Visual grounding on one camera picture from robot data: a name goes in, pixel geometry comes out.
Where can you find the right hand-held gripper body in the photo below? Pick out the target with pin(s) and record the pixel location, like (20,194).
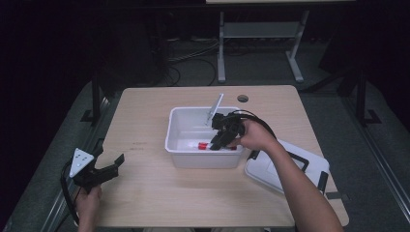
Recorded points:
(228,125)

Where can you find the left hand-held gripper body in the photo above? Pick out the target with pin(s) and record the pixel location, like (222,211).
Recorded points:
(82,164)

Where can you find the red and white tube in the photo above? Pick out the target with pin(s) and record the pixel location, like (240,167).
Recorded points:
(203,146)

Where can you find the white plastic storage box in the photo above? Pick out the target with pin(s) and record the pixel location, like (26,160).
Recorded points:
(190,129)

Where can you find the person's right hand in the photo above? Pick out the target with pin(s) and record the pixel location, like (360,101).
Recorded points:
(257,137)

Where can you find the person's left hand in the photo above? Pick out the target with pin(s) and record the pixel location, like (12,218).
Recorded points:
(88,204)

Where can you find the black metal stand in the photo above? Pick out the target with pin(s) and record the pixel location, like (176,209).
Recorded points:
(362,103)
(95,103)

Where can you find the grey tape strip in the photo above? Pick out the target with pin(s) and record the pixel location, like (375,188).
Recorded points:
(333,195)

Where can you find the aluminium rail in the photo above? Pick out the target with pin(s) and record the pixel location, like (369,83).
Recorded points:
(380,161)
(54,199)

